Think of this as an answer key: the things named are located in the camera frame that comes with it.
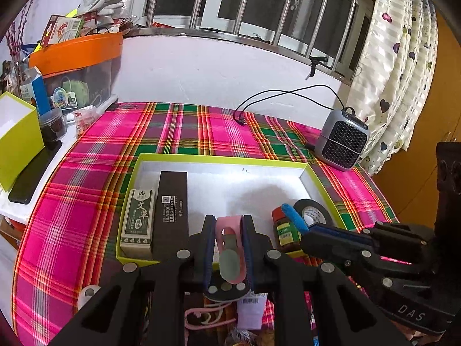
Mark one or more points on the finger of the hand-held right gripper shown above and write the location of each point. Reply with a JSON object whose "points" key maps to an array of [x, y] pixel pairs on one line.
{"points": [[335, 248], [295, 218]]}

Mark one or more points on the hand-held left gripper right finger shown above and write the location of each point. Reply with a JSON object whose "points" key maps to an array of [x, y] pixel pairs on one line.
{"points": [[248, 248]]}

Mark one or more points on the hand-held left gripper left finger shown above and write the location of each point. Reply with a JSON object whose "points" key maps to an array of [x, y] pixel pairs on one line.
{"points": [[209, 245]]}

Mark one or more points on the pink holder grey oval pad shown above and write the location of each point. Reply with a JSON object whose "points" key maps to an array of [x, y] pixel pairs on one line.
{"points": [[230, 220]]}

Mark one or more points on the long dark brown box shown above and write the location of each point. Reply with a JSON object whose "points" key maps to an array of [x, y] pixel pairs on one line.
{"points": [[173, 194]]}

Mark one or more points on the yellow-green cardboard tray box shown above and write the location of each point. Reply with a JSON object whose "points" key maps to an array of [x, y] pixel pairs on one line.
{"points": [[234, 187]]}

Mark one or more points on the green and white box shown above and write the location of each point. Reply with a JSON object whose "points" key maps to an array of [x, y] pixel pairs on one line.
{"points": [[138, 220]]}

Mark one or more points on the grey desktop fan heater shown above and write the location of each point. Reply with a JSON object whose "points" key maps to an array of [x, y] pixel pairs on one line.
{"points": [[342, 140]]}

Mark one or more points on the brown bottle green label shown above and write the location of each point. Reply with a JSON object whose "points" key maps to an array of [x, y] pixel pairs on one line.
{"points": [[286, 236]]}

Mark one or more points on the black tape roll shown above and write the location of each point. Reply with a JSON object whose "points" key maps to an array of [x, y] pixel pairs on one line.
{"points": [[317, 203]]}

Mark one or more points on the wooden cabinet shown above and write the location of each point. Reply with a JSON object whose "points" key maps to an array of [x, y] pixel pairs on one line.
{"points": [[414, 180]]}

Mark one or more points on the white barcode packet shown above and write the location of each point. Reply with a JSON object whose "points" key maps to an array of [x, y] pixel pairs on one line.
{"points": [[250, 313]]}

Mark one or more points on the pink curved hook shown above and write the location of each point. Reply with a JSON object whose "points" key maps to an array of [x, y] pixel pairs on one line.
{"points": [[209, 326]]}

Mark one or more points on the white face figurine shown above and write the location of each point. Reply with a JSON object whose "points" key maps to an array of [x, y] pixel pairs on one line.
{"points": [[92, 292]]}

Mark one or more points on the pink green plaid tablecloth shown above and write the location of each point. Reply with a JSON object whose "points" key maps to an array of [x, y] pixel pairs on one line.
{"points": [[90, 173]]}

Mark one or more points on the heart print curtain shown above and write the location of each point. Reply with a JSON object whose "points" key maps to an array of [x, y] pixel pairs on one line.
{"points": [[396, 61]]}

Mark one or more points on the black clip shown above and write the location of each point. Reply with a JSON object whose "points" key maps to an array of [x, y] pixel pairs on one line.
{"points": [[317, 60]]}

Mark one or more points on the dark plastic jar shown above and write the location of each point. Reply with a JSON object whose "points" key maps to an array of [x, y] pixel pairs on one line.
{"points": [[52, 129]]}

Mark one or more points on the round blue white sticker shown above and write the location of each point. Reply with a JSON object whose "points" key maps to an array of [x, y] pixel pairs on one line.
{"points": [[61, 97]]}

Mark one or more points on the small lime green box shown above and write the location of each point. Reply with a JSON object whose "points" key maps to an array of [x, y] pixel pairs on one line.
{"points": [[18, 151]]}

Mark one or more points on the blue and white carton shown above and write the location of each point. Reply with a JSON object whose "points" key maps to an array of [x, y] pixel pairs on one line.
{"points": [[38, 93]]}

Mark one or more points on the clear storage bin orange lid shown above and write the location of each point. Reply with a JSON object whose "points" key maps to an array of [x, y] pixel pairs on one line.
{"points": [[72, 52]]}

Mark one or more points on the white gloves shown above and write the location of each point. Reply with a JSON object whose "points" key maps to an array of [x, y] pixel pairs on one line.
{"points": [[97, 1]]}

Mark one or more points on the pink flower branches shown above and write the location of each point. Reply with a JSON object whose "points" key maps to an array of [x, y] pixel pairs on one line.
{"points": [[15, 34]]}

